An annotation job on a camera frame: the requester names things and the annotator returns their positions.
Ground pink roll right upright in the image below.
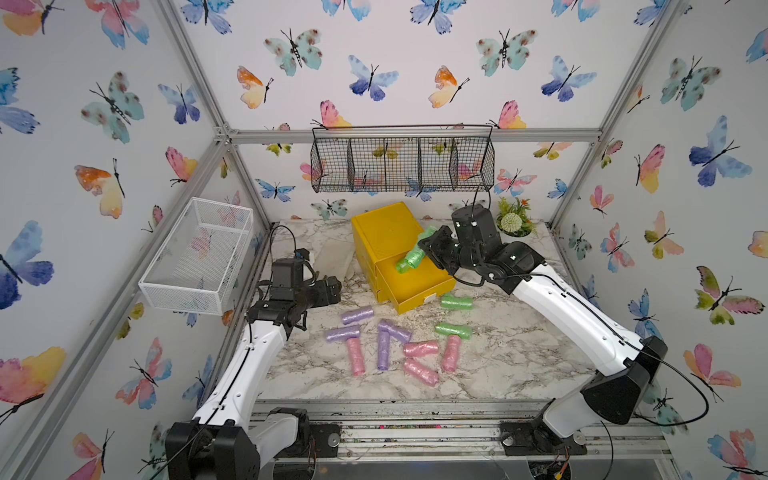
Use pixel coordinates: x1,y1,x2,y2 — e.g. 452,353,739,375
441,335,462,373

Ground white mesh wall basket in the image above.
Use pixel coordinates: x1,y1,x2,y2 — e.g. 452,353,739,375
138,197,254,315

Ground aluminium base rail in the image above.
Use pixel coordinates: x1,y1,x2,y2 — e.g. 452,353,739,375
252,400,679,479

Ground pink roll upright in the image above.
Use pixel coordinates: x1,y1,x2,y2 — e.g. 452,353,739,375
346,337,365,376
441,335,462,373

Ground green roll top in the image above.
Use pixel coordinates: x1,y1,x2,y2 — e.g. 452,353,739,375
440,294,474,310

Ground purple roll upright centre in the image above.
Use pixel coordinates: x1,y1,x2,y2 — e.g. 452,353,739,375
377,330,391,371

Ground white pot with green plant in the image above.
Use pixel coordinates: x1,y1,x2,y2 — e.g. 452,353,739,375
496,198,535,238

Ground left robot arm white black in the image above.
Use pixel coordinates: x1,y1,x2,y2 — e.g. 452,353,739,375
161,277,342,479

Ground pink roll left upright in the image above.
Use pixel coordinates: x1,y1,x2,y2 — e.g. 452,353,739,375
346,337,365,376

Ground green roll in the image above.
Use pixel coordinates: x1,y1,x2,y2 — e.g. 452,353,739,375
395,246,425,274
434,322,472,340
418,225,438,240
440,294,474,310

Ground pink roll bottom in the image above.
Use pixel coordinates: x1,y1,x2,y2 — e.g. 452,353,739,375
403,358,439,387

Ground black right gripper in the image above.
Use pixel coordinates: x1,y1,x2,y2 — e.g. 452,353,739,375
419,225,487,279

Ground beige green work glove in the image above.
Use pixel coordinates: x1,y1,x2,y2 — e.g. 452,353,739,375
313,239,355,281

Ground black wire wall basket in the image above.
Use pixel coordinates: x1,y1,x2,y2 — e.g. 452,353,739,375
307,124,496,194

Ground purple roll upper left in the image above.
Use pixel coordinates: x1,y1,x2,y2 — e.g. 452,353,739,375
341,306,375,325

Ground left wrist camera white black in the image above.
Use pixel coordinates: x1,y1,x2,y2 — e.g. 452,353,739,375
294,248,311,265

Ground purple roll angled centre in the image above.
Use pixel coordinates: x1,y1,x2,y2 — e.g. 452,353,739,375
378,319,412,344

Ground yellow three-drawer box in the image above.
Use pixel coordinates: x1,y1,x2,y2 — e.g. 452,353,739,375
351,202,456,314

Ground pink roll centre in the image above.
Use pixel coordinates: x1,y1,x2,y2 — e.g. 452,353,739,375
403,340,440,358

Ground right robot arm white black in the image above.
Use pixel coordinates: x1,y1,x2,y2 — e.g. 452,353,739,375
418,206,667,442

